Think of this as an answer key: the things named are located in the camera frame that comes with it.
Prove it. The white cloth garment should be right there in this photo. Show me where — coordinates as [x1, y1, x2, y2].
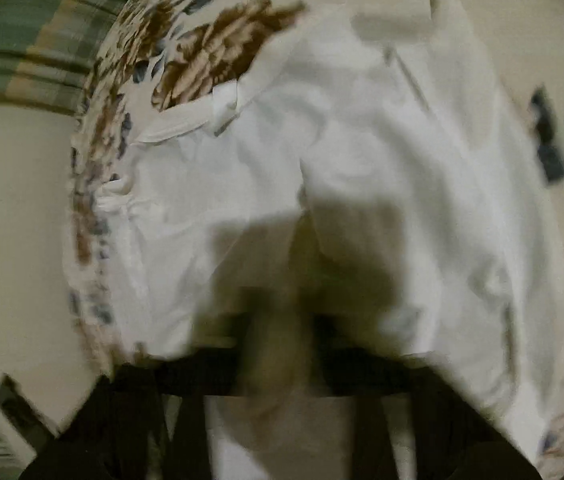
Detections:
[69, 0, 564, 479]

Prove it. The floral bed blanket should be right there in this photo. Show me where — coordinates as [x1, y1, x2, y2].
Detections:
[69, 0, 564, 479]

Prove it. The green striped curtain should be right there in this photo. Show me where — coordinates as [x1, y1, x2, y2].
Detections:
[0, 0, 124, 116]

